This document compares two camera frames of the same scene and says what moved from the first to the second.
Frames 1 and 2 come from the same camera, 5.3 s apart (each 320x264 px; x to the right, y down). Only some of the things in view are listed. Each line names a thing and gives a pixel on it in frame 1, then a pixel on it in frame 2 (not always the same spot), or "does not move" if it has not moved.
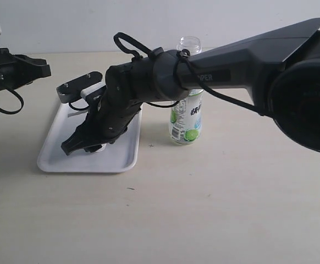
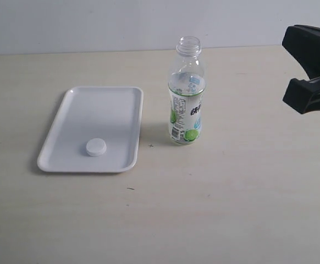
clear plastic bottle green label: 185,120 does not move
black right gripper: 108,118 to 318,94
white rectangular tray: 120,157 does not move
